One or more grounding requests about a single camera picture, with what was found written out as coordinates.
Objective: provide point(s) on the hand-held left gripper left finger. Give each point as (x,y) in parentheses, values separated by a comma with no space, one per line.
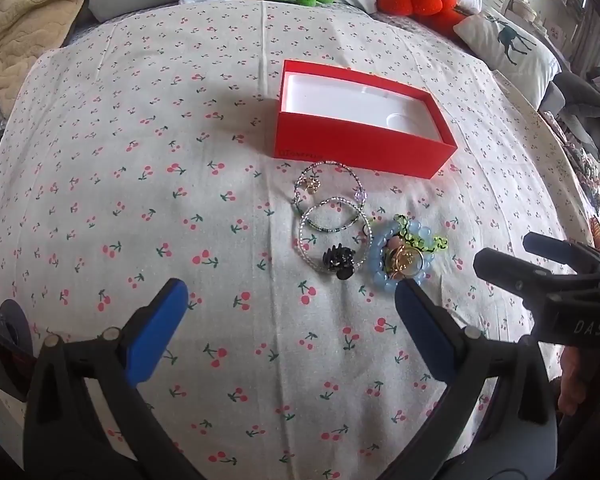
(155,332)

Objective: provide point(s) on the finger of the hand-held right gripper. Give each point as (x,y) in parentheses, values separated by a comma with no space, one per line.
(505,270)
(547,246)

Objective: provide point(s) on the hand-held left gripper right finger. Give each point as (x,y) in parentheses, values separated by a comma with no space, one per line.
(425,332)

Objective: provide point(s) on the black hair claw clip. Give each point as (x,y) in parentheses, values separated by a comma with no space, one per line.
(339,259)

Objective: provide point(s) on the red cardboard box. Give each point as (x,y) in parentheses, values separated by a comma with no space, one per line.
(360,125)

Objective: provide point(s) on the person's right hand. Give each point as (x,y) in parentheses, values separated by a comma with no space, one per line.
(577,380)

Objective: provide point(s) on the cherry print bed sheet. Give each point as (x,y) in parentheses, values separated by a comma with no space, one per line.
(155,185)

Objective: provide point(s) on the grey chair with clothes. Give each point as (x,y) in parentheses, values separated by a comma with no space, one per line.
(580,95)

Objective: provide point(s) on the white deer print pillow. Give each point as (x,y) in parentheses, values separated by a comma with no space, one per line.
(515,50)

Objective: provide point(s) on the dark orange plush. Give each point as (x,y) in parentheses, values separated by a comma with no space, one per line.
(450,20)

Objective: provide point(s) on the beige quilted blanket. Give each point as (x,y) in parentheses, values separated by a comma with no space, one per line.
(25,25)

